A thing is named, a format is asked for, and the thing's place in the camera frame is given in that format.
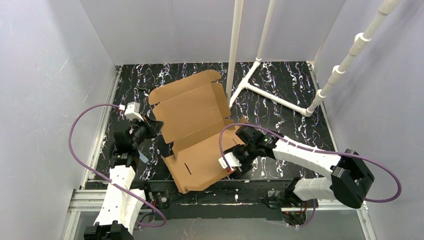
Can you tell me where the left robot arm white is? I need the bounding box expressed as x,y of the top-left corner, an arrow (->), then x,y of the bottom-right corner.
83,116 -> 163,240

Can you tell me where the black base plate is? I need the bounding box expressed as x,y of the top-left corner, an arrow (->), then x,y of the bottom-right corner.
149,179 -> 317,221

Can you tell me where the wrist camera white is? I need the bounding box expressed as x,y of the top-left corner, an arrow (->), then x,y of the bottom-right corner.
218,152 -> 242,173
118,101 -> 144,122

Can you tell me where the light blue tube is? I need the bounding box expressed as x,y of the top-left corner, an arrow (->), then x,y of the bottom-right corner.
138,151 -> 149,164

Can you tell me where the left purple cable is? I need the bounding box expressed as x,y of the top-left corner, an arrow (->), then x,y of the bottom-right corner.
68,103 -> 168,229

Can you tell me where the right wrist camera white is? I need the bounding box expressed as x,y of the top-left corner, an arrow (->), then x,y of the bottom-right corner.
218,152 -> 242,173

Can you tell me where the brown cardboard box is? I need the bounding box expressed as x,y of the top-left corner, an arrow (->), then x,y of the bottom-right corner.
148,69 -> 242,194

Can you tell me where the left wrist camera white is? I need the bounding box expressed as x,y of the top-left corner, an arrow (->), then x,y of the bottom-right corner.
118,101 -> 144,122

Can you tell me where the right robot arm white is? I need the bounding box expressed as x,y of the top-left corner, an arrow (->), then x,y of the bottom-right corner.
218,123 -> 375,209

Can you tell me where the white PVC pipe frame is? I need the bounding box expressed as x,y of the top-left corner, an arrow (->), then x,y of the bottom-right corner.
225,0 -> 402,118

